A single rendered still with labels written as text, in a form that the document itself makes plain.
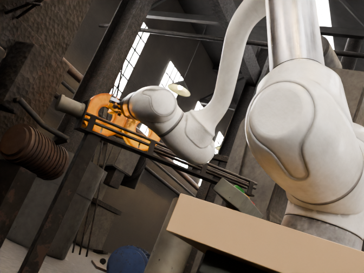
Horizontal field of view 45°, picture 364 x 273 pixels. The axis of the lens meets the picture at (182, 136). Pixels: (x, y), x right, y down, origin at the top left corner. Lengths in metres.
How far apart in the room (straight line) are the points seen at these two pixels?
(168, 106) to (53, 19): 0.82
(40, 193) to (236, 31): 3.06
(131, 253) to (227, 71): 2.08
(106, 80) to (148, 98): 4.75
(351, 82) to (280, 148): 3.18
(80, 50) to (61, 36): 8.86
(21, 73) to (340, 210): 1.10
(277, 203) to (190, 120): 2.50
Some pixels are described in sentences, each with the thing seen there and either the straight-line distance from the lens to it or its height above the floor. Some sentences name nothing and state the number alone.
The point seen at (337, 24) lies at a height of 7.60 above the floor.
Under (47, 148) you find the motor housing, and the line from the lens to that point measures 1.47.
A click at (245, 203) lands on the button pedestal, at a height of 0.56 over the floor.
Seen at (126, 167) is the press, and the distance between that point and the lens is 9.50.
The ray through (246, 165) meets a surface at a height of 1.31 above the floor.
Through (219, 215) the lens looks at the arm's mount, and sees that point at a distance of 0.71.
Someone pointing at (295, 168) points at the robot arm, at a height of 0.50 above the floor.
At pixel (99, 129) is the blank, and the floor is 0.64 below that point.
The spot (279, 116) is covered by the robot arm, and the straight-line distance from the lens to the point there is 0.68.
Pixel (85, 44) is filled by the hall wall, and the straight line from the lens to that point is 10.83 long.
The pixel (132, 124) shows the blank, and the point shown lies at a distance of 1.65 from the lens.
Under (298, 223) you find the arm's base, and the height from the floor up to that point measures 0.46.
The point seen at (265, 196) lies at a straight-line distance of 3.63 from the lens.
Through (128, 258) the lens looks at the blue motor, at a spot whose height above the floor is 0.24.
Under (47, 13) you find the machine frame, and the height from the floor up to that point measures 0.99.
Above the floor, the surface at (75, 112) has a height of 0.66.
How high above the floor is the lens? 0.30
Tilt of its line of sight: 16 degrees up
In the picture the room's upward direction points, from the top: 22 degrees clockwise
